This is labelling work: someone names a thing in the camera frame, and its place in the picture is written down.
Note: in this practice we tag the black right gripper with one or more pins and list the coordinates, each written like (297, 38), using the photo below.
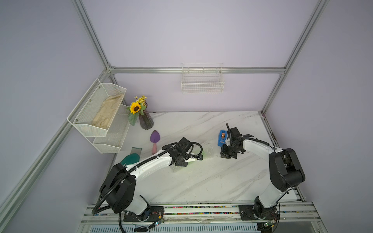
(224, 154)

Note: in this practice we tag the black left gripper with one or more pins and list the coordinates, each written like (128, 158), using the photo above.
(183, 164)

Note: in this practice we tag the green plastic wine glass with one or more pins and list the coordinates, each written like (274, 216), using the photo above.
(207, 154)

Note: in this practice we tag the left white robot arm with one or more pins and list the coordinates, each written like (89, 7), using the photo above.
(118, 189)

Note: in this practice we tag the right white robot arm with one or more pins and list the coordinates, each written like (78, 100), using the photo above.
(285, 171)

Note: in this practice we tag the blue tape dispenser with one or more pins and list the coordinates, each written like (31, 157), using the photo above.
(222, 138)

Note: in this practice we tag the ribbed smoky glass vase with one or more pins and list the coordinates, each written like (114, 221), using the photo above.
(146, 121)

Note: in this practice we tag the green white garden glove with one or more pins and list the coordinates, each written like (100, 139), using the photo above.
(133, 157)

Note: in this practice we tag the yellow sunflower bouquet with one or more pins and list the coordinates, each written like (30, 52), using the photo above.
(137, 109)

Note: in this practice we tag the lower white mesh basket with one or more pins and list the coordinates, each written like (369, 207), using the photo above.
(112, 143)

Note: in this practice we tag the beige cloth in basket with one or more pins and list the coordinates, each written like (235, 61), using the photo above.
(107, 112)

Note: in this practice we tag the purple trowel pink handle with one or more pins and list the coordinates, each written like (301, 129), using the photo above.
(154, 138)

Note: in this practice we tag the horizontal aluminium back rail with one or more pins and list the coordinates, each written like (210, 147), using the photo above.
(174, 70)

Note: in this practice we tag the white mesh wall basket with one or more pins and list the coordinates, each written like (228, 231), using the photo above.
(94, 114)

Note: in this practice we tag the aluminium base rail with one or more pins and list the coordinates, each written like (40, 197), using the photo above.
(290, 217)

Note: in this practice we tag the right aluminium frame post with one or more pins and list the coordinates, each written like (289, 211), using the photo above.
(315, 16)

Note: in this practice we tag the aluminium frame post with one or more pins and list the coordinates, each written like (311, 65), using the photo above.
(315, 16)
(88, 26)

